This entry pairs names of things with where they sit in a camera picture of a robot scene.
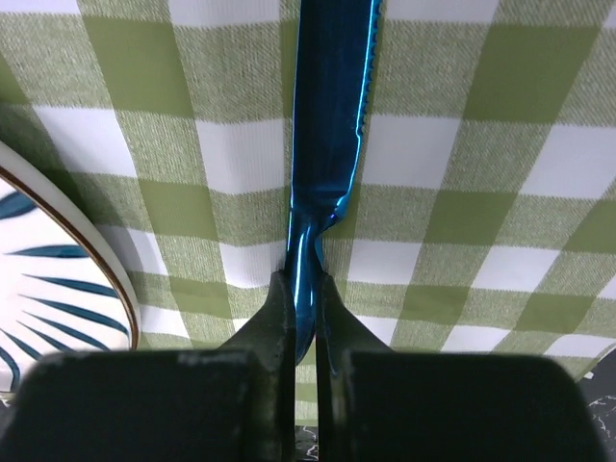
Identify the white blue striped plate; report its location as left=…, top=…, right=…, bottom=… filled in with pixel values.
left=1, top=145, right=141, bottom=394

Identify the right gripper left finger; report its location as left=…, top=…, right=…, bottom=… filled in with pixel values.
left=1, top=271, right=295, bottom=461

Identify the blue plastic knife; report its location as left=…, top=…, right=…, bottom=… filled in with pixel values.
left=285, top=1, right=380, bottom=362

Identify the green checkered cloth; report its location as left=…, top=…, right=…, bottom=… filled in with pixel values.
left=1, top=1, right=615, bottom=378

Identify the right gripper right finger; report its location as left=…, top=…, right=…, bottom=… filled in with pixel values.
left=316, top=275, right=606, bottom=461

